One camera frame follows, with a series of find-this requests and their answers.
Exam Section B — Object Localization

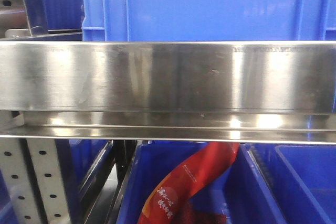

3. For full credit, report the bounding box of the blue lower left bin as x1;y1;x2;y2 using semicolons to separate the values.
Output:
69;139;113;197

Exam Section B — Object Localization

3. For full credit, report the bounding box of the blue bin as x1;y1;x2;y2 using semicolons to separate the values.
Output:
250;144;335;223
117;141;286;223
69;139;113;197

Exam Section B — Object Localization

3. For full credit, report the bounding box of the blue lower middle bin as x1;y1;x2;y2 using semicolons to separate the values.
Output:
117;141;286;223

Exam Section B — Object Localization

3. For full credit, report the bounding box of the blue lower right bin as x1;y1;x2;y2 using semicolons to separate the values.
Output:
250;144;335;223

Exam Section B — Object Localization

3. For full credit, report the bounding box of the red snack bag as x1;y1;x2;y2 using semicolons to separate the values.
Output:
138;142;240;223

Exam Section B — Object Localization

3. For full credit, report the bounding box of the large blue upper crate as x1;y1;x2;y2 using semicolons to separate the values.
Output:
82;0;335;41

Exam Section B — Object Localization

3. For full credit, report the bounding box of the blue upper left crate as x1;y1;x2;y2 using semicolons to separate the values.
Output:
45;0;85;30

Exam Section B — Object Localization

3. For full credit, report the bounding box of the stainless steel shelf rail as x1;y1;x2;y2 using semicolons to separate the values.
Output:
1;41;335;145

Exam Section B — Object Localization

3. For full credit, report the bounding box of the perforated steel shelf post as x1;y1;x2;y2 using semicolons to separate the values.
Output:
1;138;71;223

